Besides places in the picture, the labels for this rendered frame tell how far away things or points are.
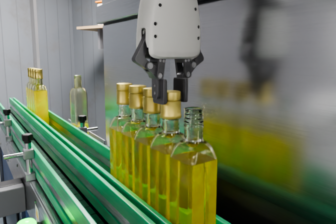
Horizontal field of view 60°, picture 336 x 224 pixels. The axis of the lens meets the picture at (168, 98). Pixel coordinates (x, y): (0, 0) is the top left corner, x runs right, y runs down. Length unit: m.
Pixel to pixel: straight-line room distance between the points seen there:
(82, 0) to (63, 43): 0.67
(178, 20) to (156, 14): 0.04
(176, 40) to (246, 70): 0.14
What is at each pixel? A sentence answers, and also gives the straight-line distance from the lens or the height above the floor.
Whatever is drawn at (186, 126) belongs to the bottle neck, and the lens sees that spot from 0.43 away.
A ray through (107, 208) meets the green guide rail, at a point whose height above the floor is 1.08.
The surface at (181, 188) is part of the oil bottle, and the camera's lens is 0.45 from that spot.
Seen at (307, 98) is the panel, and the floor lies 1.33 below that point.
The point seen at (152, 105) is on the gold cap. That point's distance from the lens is 0.51.
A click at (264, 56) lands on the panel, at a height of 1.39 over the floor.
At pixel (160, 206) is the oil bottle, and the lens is 0.51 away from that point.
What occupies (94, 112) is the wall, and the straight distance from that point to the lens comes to 4.40.
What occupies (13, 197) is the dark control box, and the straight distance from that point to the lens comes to 1.01.
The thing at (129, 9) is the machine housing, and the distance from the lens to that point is 0.88.
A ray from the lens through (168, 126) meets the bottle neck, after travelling 0.48.
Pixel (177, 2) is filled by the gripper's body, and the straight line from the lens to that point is 0.46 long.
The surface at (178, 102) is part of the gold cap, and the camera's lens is 0.47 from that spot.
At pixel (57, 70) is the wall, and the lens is 4.40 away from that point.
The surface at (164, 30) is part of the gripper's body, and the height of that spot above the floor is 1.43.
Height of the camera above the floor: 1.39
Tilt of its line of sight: 8 degrees down
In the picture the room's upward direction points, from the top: straight up
